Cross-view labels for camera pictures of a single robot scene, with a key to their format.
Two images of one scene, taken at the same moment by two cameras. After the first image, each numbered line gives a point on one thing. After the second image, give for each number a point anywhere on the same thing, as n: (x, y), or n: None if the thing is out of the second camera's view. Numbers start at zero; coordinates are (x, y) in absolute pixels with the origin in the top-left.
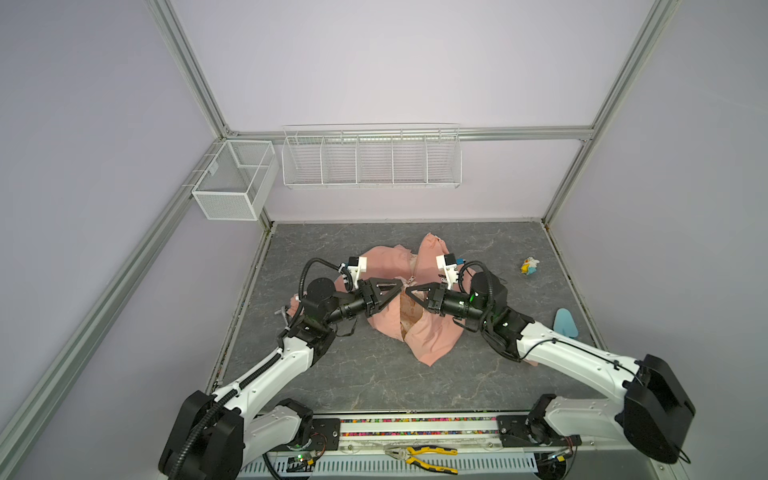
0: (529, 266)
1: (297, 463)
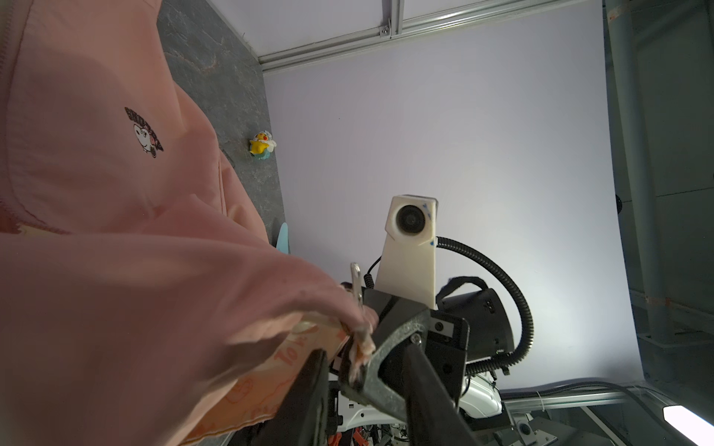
0: (262, 145)
1: None
